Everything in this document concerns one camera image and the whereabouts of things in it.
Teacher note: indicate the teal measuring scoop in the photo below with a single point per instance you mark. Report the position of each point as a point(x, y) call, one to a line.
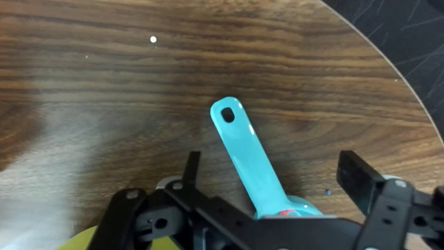
point(252, 166)

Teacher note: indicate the dark grey sofa right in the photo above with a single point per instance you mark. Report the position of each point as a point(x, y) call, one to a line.
point(409, 34)

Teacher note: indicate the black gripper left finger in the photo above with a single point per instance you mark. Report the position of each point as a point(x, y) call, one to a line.
point(133, 220)

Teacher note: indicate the round dark wooden table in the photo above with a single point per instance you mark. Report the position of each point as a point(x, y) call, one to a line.
point(103, 95)

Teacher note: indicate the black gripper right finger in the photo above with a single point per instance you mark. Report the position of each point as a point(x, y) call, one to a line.
point(393, 208)

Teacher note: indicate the yellow-green bowl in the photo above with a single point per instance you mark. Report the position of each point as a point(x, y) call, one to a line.
point(82, 240)

